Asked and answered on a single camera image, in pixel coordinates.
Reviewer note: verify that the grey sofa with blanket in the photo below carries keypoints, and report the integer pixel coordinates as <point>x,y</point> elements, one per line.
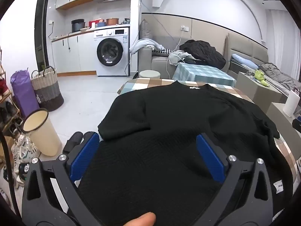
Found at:
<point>247,44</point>

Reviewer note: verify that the cream waste bin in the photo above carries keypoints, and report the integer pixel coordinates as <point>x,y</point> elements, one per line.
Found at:
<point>44,136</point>

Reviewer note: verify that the light grey garment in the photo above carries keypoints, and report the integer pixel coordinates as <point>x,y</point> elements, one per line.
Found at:
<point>176,57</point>

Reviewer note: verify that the light blue pillow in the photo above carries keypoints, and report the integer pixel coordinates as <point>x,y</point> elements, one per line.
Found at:
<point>243,60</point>

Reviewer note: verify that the white wall socket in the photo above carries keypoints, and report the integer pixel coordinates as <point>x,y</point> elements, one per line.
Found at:
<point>185,28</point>

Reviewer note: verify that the black slipper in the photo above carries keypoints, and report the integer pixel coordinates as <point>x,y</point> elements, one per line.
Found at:
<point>73,142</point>

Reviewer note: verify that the green plush toy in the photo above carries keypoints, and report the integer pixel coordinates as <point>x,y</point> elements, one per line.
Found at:
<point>259,75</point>

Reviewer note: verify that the dark door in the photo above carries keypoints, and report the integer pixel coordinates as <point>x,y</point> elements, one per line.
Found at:
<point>41,28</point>

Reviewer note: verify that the red box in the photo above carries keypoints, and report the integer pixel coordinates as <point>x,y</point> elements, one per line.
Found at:
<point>94,23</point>

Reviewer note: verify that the beige sofa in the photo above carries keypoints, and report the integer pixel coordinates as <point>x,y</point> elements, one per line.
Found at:
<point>160,63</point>

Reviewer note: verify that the round white stool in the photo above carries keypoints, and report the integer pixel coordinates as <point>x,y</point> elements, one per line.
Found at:
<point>149,74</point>

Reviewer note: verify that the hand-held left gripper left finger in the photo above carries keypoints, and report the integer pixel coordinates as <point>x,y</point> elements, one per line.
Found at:
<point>83,155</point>

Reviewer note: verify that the black cooking pot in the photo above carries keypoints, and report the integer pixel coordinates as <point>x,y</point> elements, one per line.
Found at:
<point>78,26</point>

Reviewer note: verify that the wooden shoe rack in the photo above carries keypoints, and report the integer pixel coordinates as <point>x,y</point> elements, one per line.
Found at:
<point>7,113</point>

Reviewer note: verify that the black white houndstooth pillow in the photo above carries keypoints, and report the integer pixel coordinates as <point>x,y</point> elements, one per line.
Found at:
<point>164,51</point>

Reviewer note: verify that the person's left hand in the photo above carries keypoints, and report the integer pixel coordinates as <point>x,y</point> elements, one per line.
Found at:
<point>141,220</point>

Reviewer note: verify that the black knit sweater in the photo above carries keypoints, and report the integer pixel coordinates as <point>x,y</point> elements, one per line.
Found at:
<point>164,122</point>

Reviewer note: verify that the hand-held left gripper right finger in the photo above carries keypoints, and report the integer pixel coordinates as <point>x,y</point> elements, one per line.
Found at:
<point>210,155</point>

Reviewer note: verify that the grey white garment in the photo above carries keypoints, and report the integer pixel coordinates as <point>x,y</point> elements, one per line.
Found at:
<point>143,44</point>

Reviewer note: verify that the brown blue checked tablecloth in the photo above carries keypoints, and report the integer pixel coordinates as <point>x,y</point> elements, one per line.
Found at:
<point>150,82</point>

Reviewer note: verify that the purple bag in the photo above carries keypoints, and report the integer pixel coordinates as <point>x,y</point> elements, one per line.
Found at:
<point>23,91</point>

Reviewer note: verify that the beige side table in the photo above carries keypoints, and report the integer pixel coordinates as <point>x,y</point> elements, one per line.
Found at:
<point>256,89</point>

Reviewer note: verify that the grey cushion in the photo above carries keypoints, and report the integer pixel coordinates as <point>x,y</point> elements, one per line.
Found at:
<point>145,29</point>

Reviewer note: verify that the white sneaker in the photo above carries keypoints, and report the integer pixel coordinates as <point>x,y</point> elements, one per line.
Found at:
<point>22,150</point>

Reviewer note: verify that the teal checked covered table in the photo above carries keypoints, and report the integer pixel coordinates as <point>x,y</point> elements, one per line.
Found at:
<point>202,74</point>

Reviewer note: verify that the copper cooking pot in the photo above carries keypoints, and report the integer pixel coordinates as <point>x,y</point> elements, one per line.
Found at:
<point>112,21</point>

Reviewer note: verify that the white washing machine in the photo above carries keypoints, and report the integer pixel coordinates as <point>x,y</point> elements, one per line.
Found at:
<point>110,51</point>

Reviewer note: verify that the grey quilt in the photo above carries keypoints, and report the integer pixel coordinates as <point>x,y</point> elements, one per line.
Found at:
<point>277,73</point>

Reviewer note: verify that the woven laundry basket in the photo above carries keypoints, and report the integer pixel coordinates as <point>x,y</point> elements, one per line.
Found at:
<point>47,91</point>

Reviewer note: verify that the white base cabinets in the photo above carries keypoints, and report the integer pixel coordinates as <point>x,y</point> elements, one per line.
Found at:
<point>70,54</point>

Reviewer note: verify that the white curtain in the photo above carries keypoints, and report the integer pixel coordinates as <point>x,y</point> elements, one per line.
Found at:
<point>282,28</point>

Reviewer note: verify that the black quilted jacket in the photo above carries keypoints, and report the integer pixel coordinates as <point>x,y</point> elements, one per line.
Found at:
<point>202,51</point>

